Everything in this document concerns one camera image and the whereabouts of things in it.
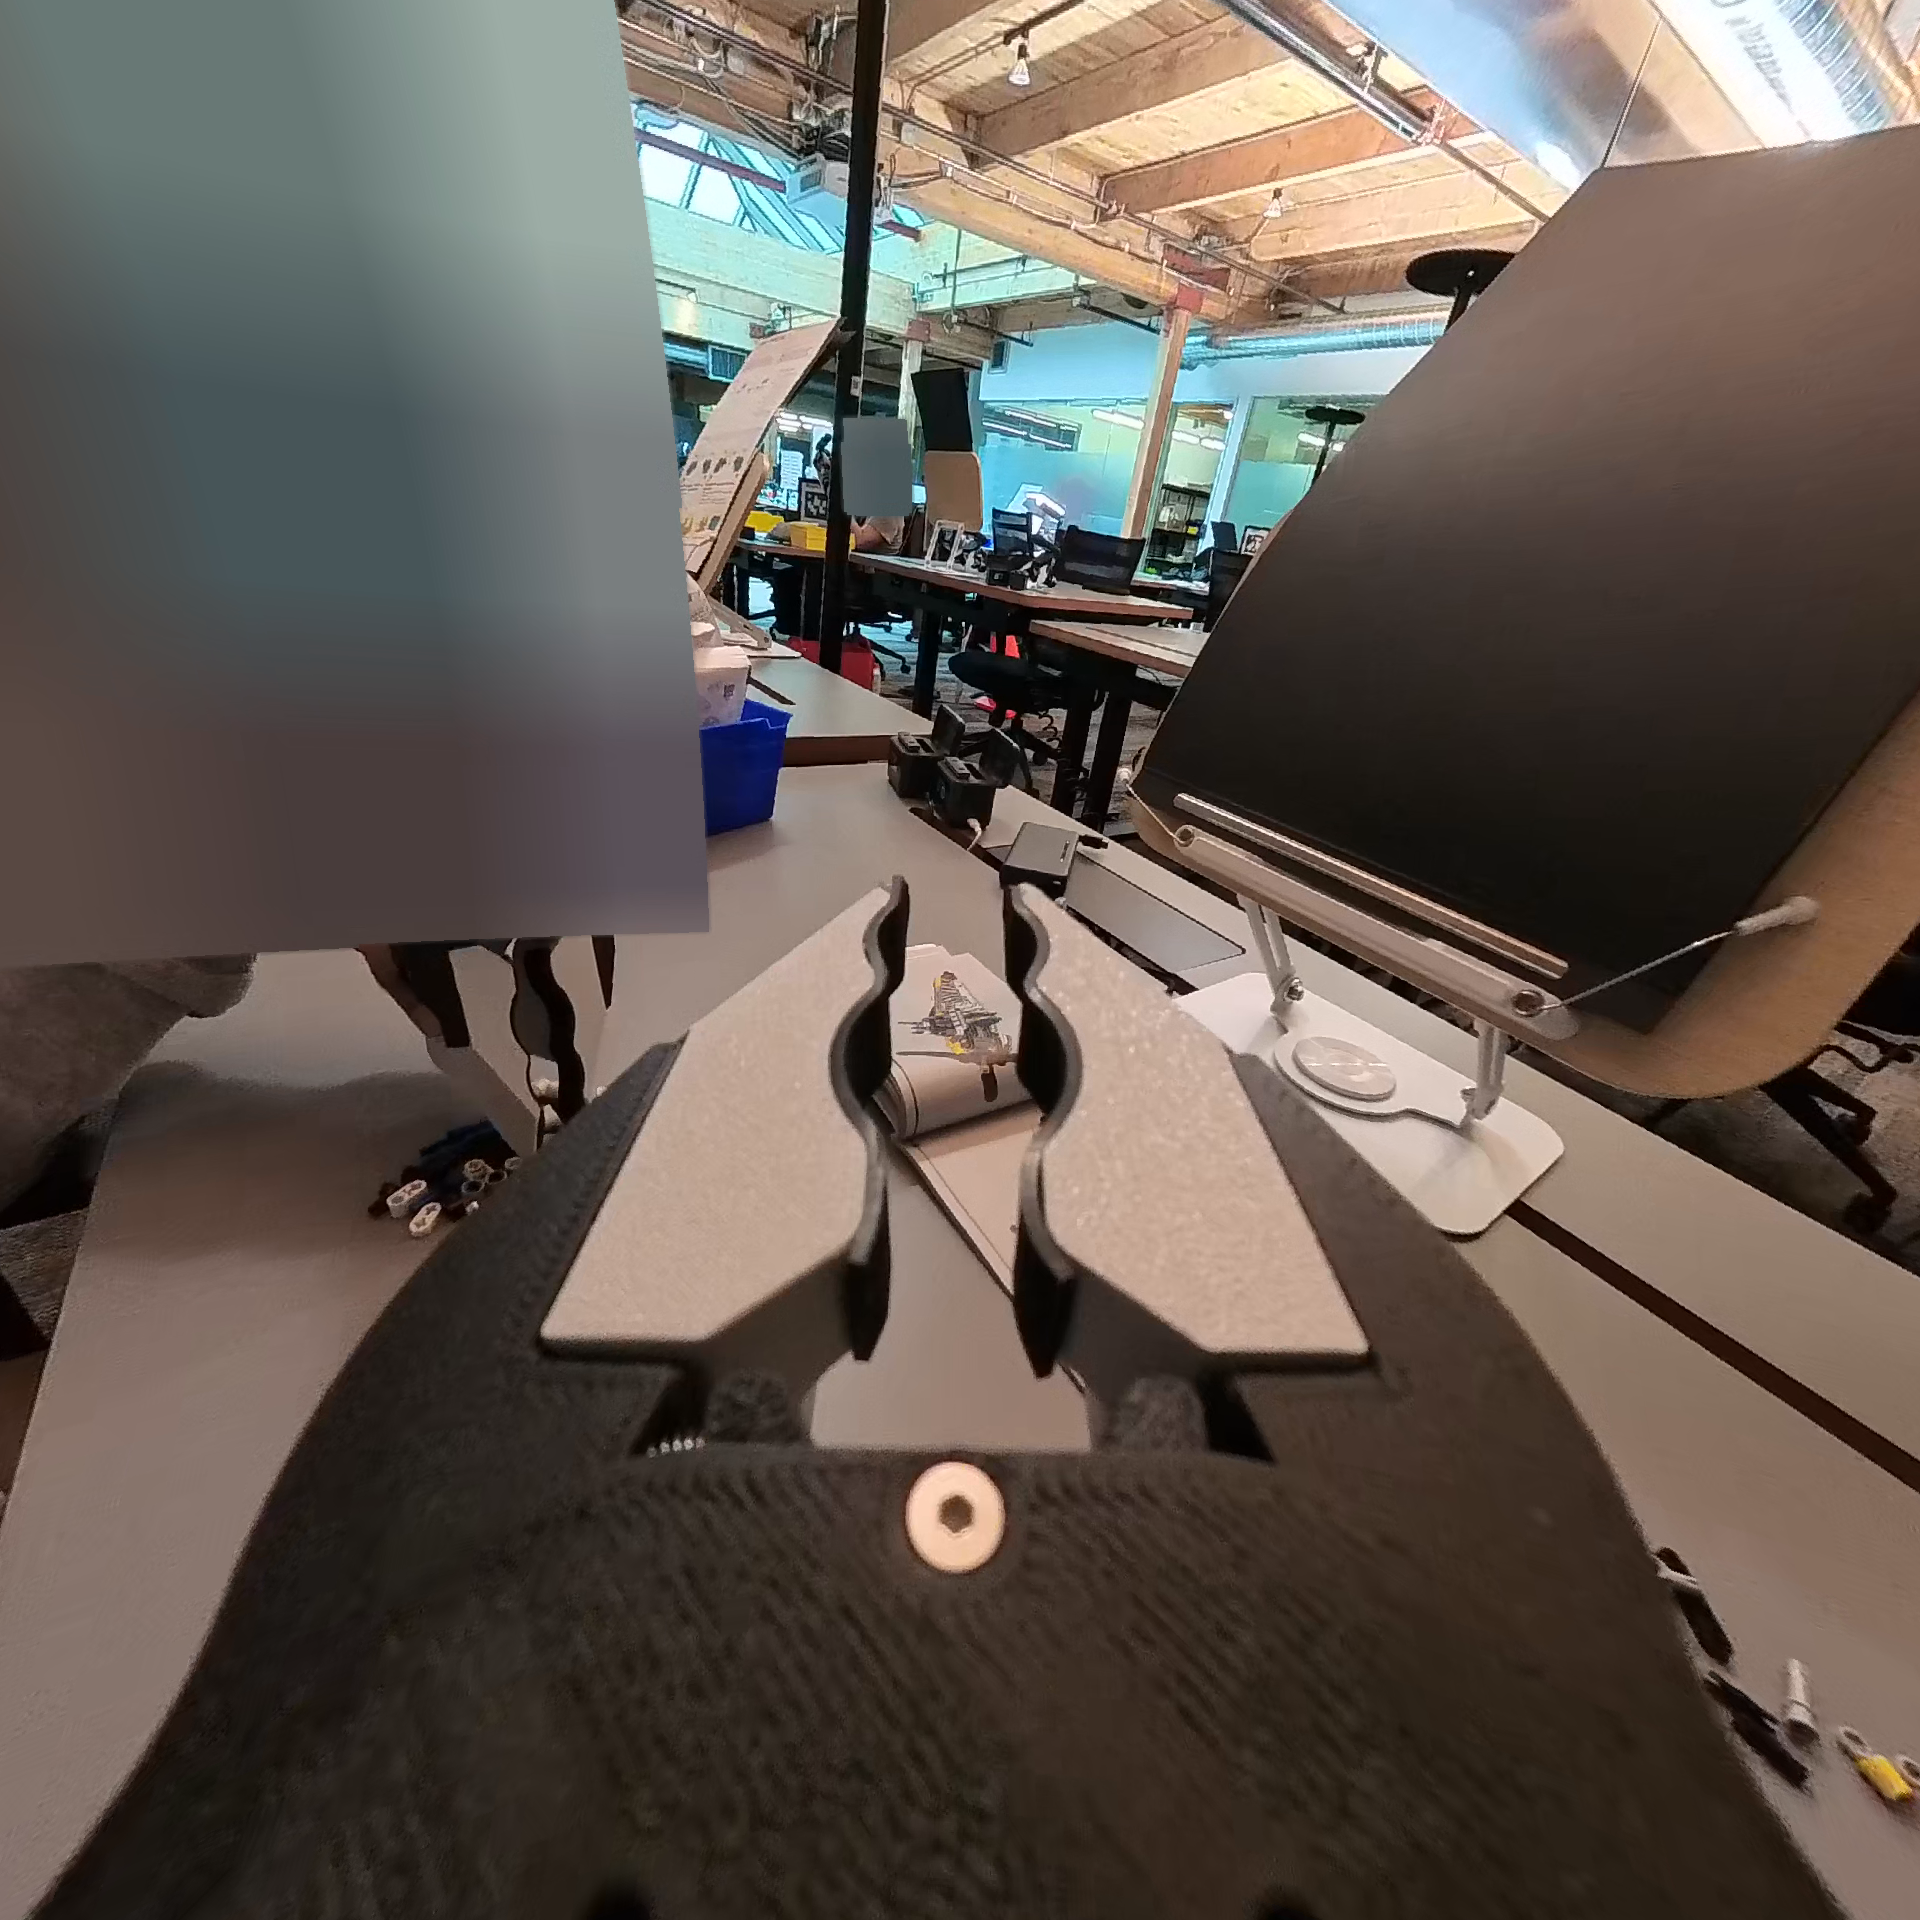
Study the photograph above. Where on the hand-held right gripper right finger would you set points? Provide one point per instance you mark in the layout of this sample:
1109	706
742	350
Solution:
1200	1184

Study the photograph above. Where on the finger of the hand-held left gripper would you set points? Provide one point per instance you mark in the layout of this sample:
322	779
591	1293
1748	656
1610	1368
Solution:
562	1004
450	1036

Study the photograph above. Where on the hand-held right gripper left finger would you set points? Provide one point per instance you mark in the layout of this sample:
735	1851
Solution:
704	1184

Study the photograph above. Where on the pile of loose lego parts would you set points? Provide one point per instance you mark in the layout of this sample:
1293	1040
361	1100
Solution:
450	1155

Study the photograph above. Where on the lego instruction booklet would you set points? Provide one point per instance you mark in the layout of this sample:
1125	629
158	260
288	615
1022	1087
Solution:
961	1079

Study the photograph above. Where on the white metal tablet stand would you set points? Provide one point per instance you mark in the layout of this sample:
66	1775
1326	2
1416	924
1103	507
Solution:
1440	1155

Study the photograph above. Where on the blue plastic bin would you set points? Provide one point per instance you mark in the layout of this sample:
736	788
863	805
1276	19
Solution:
744	781

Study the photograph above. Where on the black flat power bank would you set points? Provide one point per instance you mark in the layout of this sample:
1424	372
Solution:
1042	854

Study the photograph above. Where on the black battery charger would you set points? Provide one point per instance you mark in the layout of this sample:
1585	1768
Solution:
953	788

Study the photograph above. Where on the brown poster board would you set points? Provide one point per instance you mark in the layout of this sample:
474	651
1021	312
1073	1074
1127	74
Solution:
750	436

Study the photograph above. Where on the long wooden office desk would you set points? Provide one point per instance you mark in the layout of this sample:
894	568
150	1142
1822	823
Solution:
1021	588

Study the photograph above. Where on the large black tablet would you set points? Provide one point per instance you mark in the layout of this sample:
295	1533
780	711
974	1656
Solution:
1500	600

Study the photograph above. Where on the black office chair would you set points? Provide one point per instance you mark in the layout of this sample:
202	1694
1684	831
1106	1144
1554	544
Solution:
1862	1155

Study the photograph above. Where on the black pole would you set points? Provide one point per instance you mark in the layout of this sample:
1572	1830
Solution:
856	301

